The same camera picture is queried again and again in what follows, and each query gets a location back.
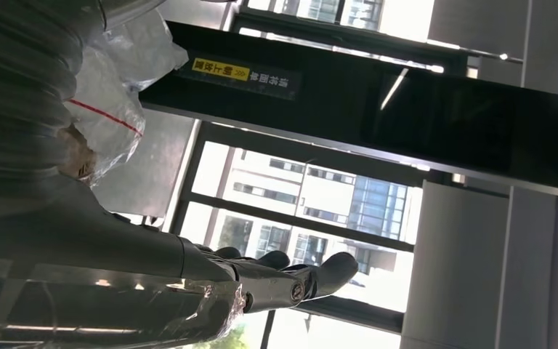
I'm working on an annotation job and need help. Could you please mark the white pillar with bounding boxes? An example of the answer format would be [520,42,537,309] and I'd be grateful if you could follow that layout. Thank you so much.
[400,180,558,349]

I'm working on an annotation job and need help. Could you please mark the black and yellow machine label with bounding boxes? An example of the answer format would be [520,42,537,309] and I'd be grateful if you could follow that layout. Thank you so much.
[177,51,304,102]

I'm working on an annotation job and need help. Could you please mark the black inbound scanning machine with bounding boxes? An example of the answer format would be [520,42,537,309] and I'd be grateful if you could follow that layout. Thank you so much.
[138,19,558,199]

